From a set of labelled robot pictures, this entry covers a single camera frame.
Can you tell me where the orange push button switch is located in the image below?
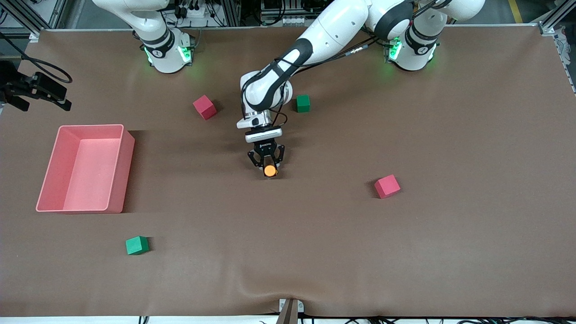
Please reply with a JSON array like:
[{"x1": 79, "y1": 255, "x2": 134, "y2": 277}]
[{"x1": 262, "y1": 156, "x2": 279, "y2": 179}]

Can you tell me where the white power strip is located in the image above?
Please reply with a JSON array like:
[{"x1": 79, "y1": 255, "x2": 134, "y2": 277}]
[{"x1": 178, "y1": 4, "x2": 212, "y2": 21}]

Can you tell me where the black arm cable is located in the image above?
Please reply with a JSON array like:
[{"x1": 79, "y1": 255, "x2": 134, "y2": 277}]
[
  {"x1": 0, "y1": 31, "x2": 73, "y2": 84},
  {"x1": 241, "y1": 36, "x2": 392, "y2": 126}
]

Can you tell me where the pink plastic bin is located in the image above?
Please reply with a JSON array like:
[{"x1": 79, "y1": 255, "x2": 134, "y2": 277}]
[{"x1": 36, "y1": 124, "x2": 135, "y2": 214}]

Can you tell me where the metal table edge bracket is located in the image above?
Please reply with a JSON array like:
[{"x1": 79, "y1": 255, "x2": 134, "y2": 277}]
[{"x1": 277, "y1": 298, "x2": 305, "y2": 324}]

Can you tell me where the brown table mat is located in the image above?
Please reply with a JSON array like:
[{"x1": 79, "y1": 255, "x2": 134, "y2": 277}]
[{"x1": 0, "y1": 25, "x2": 576, "y2": 318}]

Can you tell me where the white terminal strip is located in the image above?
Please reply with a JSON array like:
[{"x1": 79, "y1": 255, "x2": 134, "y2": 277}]
[{"x1": 280, "y1": 16, "x2": 318, "y2": 27}]

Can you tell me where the pink foam cube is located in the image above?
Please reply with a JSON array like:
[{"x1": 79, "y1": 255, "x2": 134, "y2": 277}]
[
  {"x1": 374, "y1": 174, "x2": 401, "y2": 199},
  {"x1": 193, "y1": 94, "x2": 218, "y2": 121}
]

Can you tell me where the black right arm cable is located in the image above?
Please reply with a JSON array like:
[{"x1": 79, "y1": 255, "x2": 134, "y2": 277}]
[{"x1": 0, "y1": 31, "x2": 73, "y2": 84}]

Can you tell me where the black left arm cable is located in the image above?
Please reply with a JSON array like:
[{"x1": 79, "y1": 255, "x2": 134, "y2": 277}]
[{"x1": 241, "y1": 36, "x2": 392, "y2": 126}]

